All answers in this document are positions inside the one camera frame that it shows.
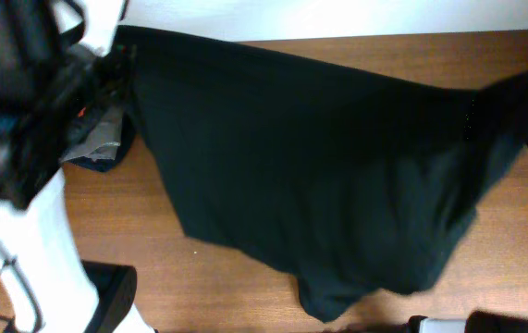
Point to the black t-shirt with logo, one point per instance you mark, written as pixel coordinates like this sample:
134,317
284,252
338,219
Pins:
348,180

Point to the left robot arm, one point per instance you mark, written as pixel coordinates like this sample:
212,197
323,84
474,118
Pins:
59,75

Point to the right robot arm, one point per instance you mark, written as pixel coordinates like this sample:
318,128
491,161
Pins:
476,324

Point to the navy folded garment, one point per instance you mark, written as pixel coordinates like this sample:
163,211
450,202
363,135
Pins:
104,165

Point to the grey folded garment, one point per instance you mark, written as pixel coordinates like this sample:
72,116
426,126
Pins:
103,141

